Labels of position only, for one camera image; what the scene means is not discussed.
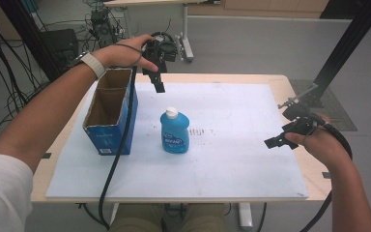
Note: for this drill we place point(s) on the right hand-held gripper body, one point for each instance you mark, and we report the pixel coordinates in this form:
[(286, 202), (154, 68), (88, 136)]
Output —
[(302, 124)]

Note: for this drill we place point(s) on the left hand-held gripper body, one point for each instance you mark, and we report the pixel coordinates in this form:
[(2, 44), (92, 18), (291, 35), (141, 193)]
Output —
[(159, 51)]

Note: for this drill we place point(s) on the blue bottle with white cap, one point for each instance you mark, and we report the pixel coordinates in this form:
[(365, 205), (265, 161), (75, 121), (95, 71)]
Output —
[(174, 132)]

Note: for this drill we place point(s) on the blue cardboard box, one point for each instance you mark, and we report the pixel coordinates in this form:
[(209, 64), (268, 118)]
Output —
[(109, 138)]

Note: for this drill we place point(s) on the person's right hand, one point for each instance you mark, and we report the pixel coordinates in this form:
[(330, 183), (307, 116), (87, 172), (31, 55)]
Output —
[(325, 148)]

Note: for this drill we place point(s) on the person's left hand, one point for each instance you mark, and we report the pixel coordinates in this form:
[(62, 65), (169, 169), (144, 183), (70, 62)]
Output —
[(122, 54)]

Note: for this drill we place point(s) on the background table with white leg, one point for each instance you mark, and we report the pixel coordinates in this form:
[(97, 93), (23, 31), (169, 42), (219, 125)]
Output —
[(185, 35)]

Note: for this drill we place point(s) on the white foam board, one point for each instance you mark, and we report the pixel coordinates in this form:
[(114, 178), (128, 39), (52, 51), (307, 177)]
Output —
[(238, 161)]

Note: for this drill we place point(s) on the grey tape strip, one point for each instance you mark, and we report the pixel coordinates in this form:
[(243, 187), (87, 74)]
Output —
[(326, 175), (46, 155)]

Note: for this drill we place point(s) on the white wristband watch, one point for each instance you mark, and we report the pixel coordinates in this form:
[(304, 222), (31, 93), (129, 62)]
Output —
[(93, 64)]

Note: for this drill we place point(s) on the white table leg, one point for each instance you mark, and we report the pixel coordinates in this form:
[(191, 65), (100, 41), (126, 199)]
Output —
[(245, 217)]

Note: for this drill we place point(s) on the black computer case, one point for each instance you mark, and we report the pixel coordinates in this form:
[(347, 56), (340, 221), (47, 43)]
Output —
[(59, 45)]

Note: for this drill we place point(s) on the person's right leg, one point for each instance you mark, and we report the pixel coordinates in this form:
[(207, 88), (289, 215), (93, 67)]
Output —
[(203, 219)]

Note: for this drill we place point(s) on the person's leg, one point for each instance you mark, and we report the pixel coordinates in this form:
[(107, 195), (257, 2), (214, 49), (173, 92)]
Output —
[(203, 219), (135, 219)]

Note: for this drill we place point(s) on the person's left leg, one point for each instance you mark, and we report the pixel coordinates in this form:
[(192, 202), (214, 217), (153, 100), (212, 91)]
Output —
[(135, 219)]

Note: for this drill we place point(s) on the white shirt sleeve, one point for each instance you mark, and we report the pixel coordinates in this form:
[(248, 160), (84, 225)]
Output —
[(3, 193)]

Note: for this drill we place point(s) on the black metal frame post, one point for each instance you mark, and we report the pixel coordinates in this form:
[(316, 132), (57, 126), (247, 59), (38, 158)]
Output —
[(22, 32), (351, 42)]

